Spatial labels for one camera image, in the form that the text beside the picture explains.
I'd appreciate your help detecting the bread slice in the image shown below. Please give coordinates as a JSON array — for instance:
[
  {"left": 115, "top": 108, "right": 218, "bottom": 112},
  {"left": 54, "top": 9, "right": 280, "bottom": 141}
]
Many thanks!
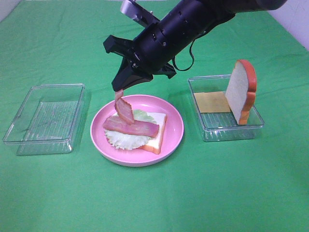
[
  {"left": 225, "top": 59, "right": 257, "bottom": 125},
  {"left": 139, "top": 112, "right": 168, "bottom": 155}
]

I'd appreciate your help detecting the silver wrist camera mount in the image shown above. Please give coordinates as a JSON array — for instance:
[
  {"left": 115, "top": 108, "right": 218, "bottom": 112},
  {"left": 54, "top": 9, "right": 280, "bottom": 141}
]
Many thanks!
[{"left": 120, "top": 0, "right": 160, "bottom": 28}]

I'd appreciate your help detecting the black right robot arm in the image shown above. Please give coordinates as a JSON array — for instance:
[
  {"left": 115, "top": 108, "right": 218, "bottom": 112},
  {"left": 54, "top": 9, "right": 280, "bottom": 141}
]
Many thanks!
[{"left": 103, "top": 0, "right": 285, "bottom": 92}]

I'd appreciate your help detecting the green lettuce leaf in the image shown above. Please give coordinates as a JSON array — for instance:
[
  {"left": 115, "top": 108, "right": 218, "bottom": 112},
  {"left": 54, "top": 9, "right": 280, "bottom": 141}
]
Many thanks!
[{"left": 104, "top": 109, "right": 156, "bottom": 150}]

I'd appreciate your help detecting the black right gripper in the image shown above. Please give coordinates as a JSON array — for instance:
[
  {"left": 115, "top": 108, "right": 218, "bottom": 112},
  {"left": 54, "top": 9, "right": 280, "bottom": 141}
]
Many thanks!
[{"left": 103, "top": 23, "right": 176, "bottom": 91}]

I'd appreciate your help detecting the left clear plastic tray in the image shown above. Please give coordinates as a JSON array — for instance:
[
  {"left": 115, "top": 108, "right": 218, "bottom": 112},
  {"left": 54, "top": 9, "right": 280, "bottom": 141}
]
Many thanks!
[{"left": 3, "top": 84, "right": 85, "bottom": 156}]

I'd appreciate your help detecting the bacon strip from tray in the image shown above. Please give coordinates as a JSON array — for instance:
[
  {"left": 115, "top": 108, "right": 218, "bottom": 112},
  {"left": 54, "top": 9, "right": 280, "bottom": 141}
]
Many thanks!
[
  {"left": 114, "top": 89, "right": 135, "bottom": 124},
  {"left": 103, "top": 116, "right": 159, "bottom": 138}
]

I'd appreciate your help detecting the yellow cheese slice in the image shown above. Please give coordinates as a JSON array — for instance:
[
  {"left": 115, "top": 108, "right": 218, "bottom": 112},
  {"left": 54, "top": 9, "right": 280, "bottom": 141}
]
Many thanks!
[{"left": 194, "top": 91, "right": 231, "bottom": 113}]

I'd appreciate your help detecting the right clear plastic tray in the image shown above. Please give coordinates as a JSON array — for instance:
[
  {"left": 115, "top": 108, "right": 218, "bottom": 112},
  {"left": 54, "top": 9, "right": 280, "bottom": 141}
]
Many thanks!
[{"left": 188, "top": 74, "right": 264, "bottom": 142}]

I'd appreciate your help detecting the clear plastic tray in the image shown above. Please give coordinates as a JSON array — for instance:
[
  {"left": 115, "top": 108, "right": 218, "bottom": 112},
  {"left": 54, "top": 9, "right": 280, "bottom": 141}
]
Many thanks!
[
  {"left": 188, "top": 74, "right": 264, "bottom": 142},
  {"left": 3, "top": 84, "right": 85, "bottom": 156}
]

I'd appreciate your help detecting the green tablecloth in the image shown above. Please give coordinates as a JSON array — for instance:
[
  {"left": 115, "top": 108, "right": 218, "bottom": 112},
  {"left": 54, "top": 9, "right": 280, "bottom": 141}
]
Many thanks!
[{"left": 0, "top": 0, "right": 309, "bottom": 232}]

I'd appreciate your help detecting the pink round plate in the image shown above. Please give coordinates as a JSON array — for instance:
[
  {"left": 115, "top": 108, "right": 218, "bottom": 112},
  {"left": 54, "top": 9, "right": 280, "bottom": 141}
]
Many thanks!
[{"left": 90, "top": 95, "right": 184, "bottom": 167}]

